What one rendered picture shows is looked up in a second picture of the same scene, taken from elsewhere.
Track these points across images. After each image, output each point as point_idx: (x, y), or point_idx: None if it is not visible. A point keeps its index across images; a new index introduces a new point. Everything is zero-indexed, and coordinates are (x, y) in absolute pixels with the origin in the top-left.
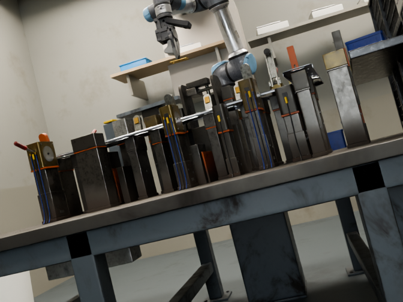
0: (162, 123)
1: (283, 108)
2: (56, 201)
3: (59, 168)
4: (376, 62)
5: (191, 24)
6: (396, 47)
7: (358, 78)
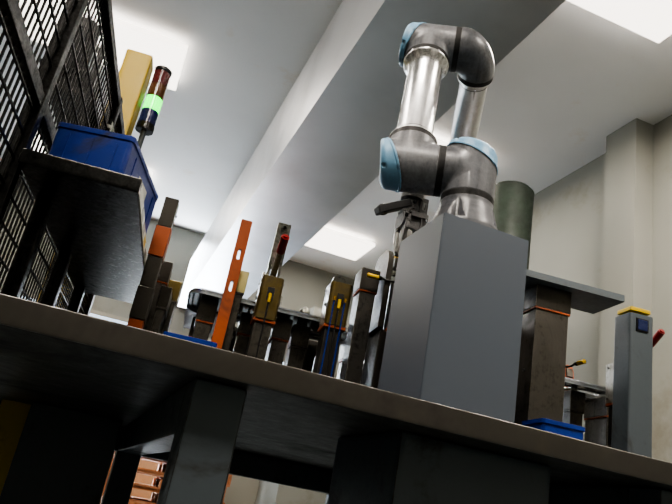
0: None
1: None
2: None
3: (584, 414)
4: (109, 276)
5: (376, 208)
6: (94, 291)
7: (131, 241)
